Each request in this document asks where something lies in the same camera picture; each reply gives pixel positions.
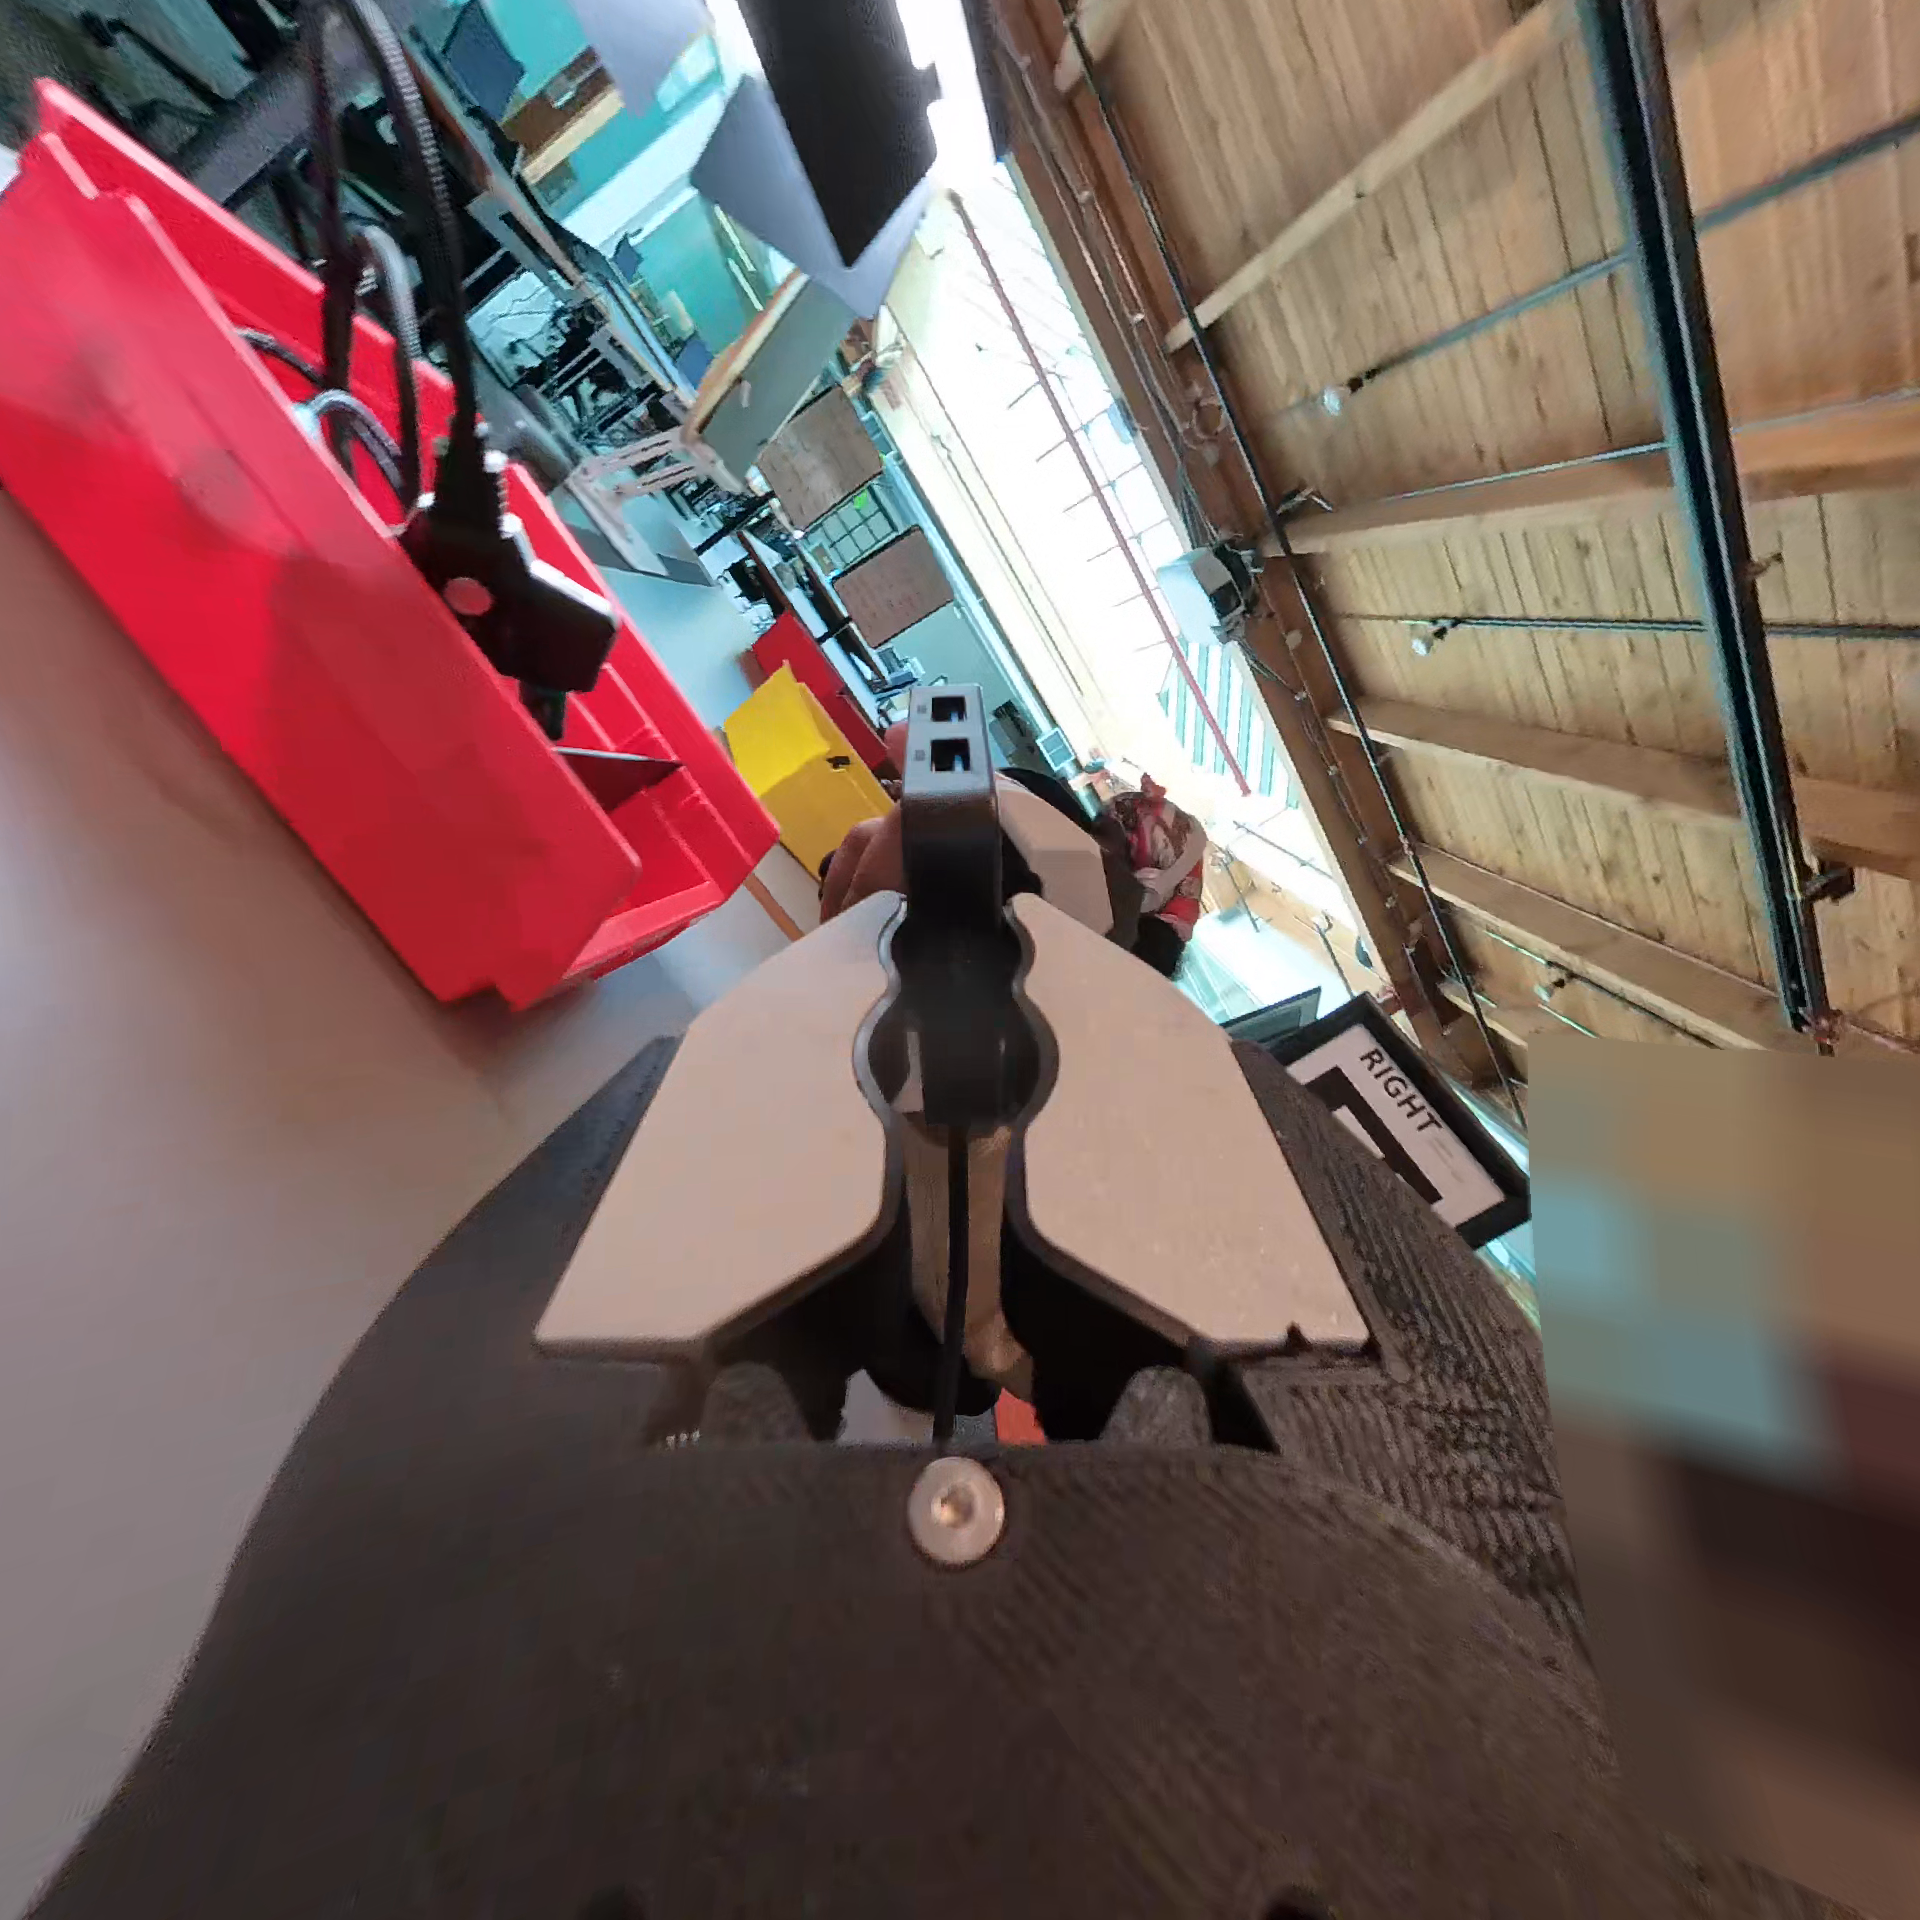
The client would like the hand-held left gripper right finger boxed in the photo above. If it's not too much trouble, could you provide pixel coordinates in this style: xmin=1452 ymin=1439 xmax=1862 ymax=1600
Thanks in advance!
xmin=998 ymin=891 xmax=1374 ymax=1360

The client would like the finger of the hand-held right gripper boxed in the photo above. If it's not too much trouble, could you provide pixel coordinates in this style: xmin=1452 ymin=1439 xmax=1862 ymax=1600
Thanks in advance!
xmin=998 ymin=780 xmax=1144 ymax=947

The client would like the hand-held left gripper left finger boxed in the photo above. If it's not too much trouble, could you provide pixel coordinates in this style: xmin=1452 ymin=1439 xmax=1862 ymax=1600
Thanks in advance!
xmin=532 ymin=891 xmax=918 ymax=1448

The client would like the thick black braided HDMI cable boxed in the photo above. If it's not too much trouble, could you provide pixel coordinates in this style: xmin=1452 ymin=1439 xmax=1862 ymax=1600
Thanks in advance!
xmin=292 ymin=0 xmax=624 ymax=735

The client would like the red plastic bin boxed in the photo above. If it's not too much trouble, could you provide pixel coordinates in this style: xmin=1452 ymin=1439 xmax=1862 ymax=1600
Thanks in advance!
xmin=750 ymin=612 xmax=894 ymax=768
xmin=0 ymin=81 xmax=782 ymax=1009

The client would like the person's right hand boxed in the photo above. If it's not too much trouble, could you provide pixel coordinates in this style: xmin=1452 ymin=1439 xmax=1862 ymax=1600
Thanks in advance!
xmin=823 ymin=816 xmax=911 ymax=939

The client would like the black framed marker sign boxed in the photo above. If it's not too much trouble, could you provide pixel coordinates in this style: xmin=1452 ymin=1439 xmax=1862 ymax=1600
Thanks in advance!
xmin=1282 ymin=991 xmax=1531 ymax=1249

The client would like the yellow plastic bin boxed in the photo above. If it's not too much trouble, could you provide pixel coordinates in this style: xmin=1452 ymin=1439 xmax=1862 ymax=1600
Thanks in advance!
xmin=726 ymin=662 xmax=897 ymax=881

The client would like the grey ceiling unit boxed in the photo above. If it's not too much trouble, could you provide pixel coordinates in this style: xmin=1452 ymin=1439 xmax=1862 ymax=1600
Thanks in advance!
xmin=1161 ymin=539 xmax=1263 ymax=639

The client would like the brown backed board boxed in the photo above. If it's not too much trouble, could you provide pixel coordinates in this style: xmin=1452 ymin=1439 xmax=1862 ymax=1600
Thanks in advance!
xmin=758 ymin=385 xmax=888 ymax=528
xmin=833 ymin=526 xmax=962 ymax=647

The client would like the black monitor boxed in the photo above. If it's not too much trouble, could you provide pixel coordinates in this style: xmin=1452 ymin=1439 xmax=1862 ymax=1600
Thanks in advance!
xmin=570 ymin=0 xmax=945 ymax=318

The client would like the black board with wooden frame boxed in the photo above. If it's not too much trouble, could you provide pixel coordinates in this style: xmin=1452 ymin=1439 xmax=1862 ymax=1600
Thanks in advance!
xmin=681 ymin=268 xmax=864 ymax=484

